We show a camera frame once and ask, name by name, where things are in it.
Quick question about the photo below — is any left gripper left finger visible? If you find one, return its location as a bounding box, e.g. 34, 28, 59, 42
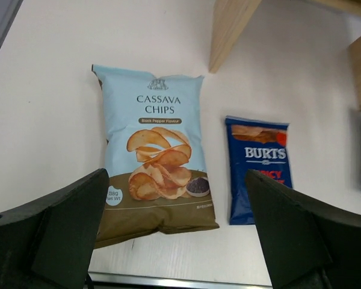
0, 169, 109, 288

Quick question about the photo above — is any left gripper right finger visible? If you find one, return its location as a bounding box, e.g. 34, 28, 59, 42
245, 170, 361, 288

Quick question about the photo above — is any blue Burts chips bag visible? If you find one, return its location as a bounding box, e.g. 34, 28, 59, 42
225, 116, 293, 225

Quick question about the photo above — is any light blue cassava chips bag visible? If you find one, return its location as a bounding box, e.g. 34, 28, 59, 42
91, 64, 218, 248

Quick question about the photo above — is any wooden two-tier shelf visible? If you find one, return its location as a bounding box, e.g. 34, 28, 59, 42
209, 1, 361, 109

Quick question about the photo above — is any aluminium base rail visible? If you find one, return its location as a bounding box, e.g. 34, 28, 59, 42
89, 272, 272, 288

